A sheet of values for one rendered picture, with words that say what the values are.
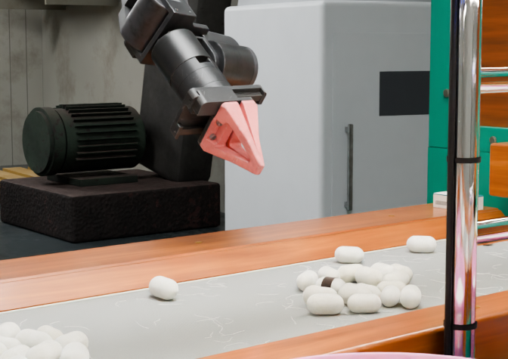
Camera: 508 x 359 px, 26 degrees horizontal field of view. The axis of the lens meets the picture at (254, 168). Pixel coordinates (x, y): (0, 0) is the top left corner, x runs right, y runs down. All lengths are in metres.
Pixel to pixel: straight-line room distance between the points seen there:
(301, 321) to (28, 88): 8.44
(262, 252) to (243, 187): 3.21
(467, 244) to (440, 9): 0.79
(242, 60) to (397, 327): 0.51
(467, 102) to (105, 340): 0.36
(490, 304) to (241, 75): 0.47
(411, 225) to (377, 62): 2.61
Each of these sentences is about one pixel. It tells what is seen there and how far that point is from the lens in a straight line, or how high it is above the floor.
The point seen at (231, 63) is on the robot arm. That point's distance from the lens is 1.29.
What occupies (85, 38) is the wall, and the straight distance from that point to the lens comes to 8.50.
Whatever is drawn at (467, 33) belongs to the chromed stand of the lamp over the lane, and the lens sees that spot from 0.85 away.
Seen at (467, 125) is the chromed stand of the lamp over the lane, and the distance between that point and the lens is 0.85.
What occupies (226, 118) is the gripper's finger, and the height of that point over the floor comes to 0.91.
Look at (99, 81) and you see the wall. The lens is 8.24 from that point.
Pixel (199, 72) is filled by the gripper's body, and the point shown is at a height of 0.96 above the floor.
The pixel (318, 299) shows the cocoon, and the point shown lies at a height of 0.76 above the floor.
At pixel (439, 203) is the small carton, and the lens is 1.53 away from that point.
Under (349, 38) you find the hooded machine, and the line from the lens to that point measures 3.93.
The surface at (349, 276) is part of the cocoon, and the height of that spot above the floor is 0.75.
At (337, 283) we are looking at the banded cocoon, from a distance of 1.09.
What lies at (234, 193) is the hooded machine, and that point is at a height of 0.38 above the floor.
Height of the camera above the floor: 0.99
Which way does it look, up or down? 6 degrees down
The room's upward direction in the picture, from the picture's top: straight up
